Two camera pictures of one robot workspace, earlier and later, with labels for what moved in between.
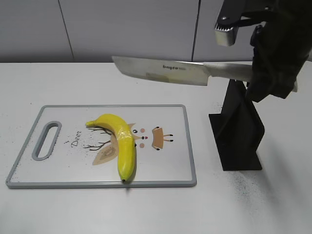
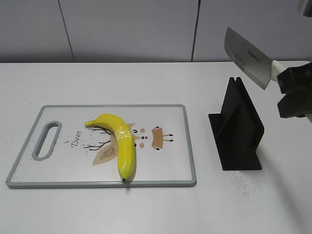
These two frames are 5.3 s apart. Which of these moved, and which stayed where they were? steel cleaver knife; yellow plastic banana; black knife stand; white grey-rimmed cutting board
Moved: steel cleaver knife
Stayed: black knife stand; yellow plastic banana; white grey-rimmed cutting board
